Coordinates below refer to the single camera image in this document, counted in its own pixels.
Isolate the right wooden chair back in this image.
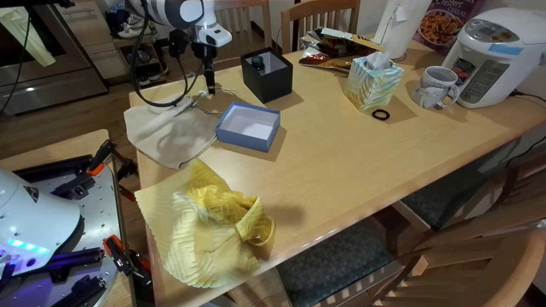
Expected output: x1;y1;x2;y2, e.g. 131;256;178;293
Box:
279;0;359;53

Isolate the yellow crumpled cloth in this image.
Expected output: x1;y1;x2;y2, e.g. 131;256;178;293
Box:
163;160;274;288

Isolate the white paper towel roll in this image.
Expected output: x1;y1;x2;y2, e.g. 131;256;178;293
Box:
373;0;431;59

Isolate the green cushioned chair seat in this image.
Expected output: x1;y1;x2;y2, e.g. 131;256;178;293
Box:
276;220;393;307

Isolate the dark packets pile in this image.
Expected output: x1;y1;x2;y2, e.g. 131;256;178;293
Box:
298;27;380;73

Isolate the blue shallow box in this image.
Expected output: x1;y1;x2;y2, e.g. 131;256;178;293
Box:
214;102;279;151

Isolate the wooden chair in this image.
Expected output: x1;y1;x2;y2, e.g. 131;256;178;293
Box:
214;0;270;66
279;0;359;53
369;227;543;307

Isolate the orange black clamp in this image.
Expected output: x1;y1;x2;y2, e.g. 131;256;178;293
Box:
52;140;115;199
102;235;151;286

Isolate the white charging cable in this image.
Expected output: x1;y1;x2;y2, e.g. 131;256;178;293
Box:
172;90;226;117

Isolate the left wooden chair back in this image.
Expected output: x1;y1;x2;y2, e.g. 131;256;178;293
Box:
214;0;270;66

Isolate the white electric water boiler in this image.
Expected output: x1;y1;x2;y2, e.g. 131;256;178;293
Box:
443;7;546;107

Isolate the black rubber ring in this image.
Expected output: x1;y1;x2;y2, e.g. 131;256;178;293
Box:
369;107;392;123

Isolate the beige folded cloth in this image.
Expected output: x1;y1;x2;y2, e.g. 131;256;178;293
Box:
124;92;216;169

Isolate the near wooden chair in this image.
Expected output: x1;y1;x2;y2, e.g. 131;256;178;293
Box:
369;227;543;307

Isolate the striped tissue box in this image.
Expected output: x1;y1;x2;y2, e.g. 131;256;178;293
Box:
344;51;404;111

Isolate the black square box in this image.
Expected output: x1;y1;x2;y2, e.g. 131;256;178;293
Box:
240;47;293;102

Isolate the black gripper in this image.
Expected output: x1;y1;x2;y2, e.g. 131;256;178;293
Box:
168;24;231;94

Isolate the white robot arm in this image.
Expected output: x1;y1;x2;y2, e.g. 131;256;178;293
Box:
0;0;231;279

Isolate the snack bag with picture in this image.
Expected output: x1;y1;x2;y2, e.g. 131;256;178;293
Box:
414;0;484;53

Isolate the white ceramic mug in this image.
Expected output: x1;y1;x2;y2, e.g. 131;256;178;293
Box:
410;65;458;109

